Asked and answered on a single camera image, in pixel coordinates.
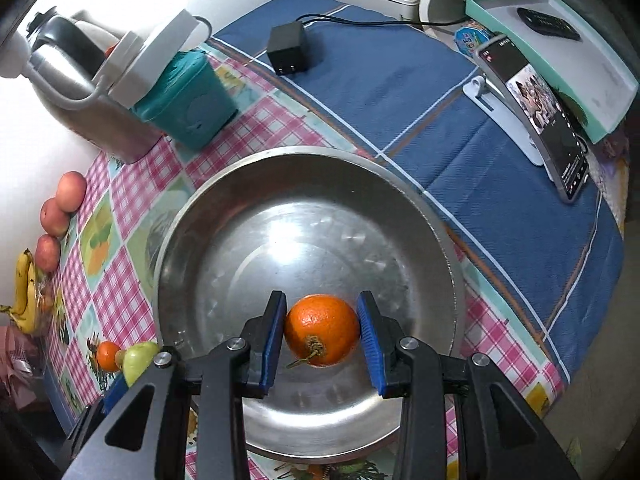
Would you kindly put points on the pink flower bouquet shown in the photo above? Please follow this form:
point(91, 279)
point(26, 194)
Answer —
point(22, 369)

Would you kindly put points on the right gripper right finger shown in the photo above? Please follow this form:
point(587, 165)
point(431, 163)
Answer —
point(403, 367)

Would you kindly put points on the teal plastic box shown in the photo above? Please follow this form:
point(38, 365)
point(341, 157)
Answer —
point(188, 102)

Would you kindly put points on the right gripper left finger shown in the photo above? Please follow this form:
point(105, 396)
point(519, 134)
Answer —
point(243, 367)

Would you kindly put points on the orange tangerine top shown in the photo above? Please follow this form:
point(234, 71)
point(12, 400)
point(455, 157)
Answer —
point(105, 353)

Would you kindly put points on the brown kiwi beside tangerine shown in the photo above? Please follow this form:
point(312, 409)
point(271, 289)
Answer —
point(119, 358)

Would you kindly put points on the stainless steel round basin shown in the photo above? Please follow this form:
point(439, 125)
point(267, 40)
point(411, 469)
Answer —
point(321, 226)

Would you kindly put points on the teal shallow tray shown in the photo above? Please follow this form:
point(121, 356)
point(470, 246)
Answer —
point(599, 84)

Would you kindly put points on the stainless steel thermos jug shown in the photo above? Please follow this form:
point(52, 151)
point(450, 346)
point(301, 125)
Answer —
point(62, 64)

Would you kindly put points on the black power adapter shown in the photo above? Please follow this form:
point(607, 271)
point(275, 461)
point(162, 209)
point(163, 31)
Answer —
point(287, 49)

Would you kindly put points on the blue round sticker disc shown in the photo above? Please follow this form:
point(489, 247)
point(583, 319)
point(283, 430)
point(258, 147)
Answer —
point(470, 36)

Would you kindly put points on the large green apple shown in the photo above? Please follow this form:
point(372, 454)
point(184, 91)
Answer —
point(136, 360)

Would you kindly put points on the black remote control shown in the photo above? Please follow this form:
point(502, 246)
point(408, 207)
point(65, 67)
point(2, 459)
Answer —
point(547, 25)

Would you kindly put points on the yellow banana bunch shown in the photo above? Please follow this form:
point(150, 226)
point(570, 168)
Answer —
point(24, 311)

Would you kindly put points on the white phone stand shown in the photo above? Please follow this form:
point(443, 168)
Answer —
point(490, 100)

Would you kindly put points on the smartphone with lit screen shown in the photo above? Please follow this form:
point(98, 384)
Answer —
point(528, 96)

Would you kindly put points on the orange tangerine with stem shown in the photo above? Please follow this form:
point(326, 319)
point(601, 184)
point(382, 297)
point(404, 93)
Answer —
point(321, 331)

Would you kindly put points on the blue woven tablecloth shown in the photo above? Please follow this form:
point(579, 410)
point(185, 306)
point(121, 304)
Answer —
point(555, 264)

